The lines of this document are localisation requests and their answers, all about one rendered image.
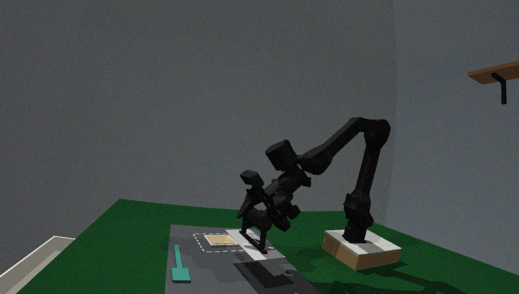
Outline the cream square tile with dark center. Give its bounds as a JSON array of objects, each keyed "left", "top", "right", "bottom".
[{"left": 204, "top": 235, "right": 239, "bottom": 247}]

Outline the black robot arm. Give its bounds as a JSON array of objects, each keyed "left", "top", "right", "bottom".
[{"left": 265, "top": 117, "right": 390, "bottom": 244}]

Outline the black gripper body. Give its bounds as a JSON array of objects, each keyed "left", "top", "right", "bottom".
[{"left": 240, "top": 170, "right": 294, "bottom": 232}]

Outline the grey rectangular mat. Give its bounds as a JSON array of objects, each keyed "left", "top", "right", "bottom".
[{"left": 165, "top": 224, "right": 321, "bottom": 294}]

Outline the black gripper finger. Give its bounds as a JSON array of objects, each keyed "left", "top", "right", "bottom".
[
  {"left": 236, "top": 189, "right": 263, "bottom": 219},
  {"left": 244, "top": 209, "right": 277, "bottom": 228}
]

